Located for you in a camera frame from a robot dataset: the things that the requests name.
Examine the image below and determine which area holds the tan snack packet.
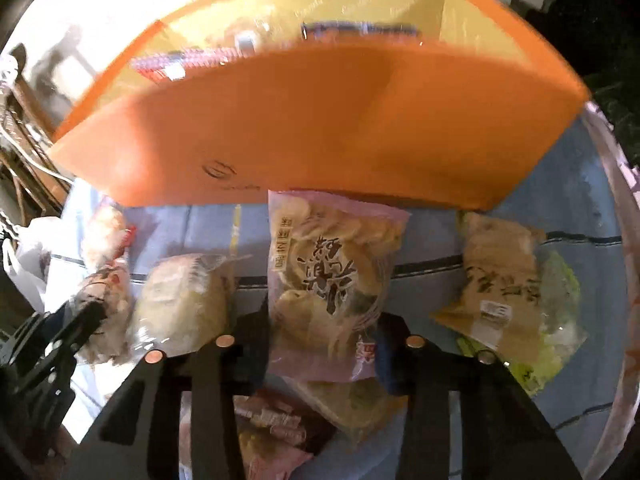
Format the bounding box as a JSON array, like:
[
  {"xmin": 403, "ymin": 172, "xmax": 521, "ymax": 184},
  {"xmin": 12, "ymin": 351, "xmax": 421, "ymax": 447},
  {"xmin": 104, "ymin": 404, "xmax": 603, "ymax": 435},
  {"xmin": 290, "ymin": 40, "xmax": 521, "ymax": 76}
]
[{"xmin": 430, "ymin": 211, "xmax": 549, "ymax": 363}]

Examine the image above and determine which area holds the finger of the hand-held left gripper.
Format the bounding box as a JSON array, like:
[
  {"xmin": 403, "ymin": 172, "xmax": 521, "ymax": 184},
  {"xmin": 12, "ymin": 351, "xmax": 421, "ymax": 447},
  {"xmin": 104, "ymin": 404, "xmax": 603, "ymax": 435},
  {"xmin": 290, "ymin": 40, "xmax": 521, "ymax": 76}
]
[{"xmin": 30, "ymin": 301, "xmax": 108, "ymax": 376}]

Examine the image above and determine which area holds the white plastic bag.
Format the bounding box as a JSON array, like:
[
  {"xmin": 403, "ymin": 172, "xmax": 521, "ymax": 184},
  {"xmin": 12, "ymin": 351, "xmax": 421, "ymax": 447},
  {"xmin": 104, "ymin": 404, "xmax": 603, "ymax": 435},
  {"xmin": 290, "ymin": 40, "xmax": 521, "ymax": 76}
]
[{"xmin": 4, "ymin": 216, "xmax": 62, "ymax": 312}]

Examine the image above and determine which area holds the yellowish snack packet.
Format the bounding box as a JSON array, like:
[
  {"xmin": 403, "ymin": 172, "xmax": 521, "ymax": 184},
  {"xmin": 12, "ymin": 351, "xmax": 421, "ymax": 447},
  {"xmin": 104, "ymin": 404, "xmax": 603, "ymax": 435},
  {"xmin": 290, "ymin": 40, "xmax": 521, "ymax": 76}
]
[{"xmin": 295, "ymin": 379, "xmax": 397, "ymax": 442}]

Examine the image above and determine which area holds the white cable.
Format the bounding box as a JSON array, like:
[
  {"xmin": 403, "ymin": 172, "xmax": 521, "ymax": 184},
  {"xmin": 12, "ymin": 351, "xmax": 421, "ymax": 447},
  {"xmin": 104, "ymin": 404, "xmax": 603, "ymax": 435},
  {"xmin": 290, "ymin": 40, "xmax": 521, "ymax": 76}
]
[{"xmin": 0, "ymin": 122, "xmax": 76, "ymax": 183}]

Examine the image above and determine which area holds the clear packet of round cakes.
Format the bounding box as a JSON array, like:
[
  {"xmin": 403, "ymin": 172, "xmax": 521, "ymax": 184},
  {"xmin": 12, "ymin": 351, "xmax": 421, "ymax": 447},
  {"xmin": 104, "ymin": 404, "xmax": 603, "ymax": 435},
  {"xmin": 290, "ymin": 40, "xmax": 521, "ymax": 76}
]
[{"xmin": 75, "ymin": 204, "xmax": 135, "ymax": 367}]

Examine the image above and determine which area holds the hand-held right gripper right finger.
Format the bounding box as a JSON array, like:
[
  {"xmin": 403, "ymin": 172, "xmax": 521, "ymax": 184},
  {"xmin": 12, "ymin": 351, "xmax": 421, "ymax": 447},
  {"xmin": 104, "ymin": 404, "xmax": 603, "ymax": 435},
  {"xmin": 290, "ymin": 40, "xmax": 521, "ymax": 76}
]
[{"xmin": 377, "ymin": 312, "xmax": 581, "ymax": 480}]

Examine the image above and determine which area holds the pale green snack packet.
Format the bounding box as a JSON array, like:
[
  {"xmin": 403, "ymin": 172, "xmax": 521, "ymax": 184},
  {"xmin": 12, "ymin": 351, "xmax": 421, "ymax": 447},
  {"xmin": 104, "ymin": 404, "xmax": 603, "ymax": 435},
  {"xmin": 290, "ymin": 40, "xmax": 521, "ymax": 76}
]
[{"xmin": 500, "ymin": 250, "xmax": 589, "ymax": 397}]

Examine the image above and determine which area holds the red snack packet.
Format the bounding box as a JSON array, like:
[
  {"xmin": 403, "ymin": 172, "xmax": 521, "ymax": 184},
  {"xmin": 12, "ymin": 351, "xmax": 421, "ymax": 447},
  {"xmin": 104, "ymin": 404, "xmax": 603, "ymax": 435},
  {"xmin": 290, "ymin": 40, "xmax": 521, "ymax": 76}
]
[{"xmin": 129, "ymin": 46, "xmax": 262, "ymax": 84}]

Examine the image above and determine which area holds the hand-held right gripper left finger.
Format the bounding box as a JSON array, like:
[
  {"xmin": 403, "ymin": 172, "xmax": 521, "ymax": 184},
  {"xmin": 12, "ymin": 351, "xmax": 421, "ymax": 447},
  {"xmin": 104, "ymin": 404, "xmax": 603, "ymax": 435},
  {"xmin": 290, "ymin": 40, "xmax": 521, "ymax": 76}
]
[{"xmin": 62, "ymin": 307, "xmax": 271, "ymax": 480}]

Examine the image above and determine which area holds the pink snack packet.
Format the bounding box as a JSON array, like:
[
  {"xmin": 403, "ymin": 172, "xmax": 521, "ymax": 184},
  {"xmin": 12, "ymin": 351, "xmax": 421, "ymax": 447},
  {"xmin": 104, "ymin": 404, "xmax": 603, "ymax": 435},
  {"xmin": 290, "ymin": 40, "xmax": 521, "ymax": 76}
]
[{"xmin": 267, "ymin": 190, "xmax": 412, "ymax": 383}]

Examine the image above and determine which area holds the pinkish meat snack packet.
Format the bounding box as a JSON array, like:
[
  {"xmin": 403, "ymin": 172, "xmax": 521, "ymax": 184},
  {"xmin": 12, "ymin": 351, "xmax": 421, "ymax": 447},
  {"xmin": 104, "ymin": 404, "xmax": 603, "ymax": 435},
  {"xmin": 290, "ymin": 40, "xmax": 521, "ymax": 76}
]
[{"xmin": 232, "ymin": 391, "xmax": 321, "ymax": 480}]

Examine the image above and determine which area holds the blue checked tablecloth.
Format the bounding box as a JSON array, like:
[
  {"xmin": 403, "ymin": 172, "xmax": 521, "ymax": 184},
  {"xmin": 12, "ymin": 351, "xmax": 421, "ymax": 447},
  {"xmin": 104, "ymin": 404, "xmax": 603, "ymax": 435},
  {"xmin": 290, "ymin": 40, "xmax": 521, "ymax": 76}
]
[{"xmin": 47, "ymin": 110, "xmax": 631, "ymax": 480}]

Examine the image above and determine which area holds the white bun packet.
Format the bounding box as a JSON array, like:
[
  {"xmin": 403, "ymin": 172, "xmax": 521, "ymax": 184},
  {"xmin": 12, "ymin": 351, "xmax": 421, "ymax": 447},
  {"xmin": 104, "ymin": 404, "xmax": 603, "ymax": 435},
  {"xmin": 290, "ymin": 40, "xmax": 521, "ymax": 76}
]
[{"xmin": 125, "ymin": 254, "xmax": 237, "ymax": 359}]

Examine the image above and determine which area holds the orange cardboard box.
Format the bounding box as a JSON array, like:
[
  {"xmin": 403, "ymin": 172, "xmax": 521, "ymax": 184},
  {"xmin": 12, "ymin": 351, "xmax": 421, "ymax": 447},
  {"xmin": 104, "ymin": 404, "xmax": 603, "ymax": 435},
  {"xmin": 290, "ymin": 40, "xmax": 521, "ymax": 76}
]
[{"xmin": 47, "ymin": 0, "xmax": 593, "ymax": 211}]

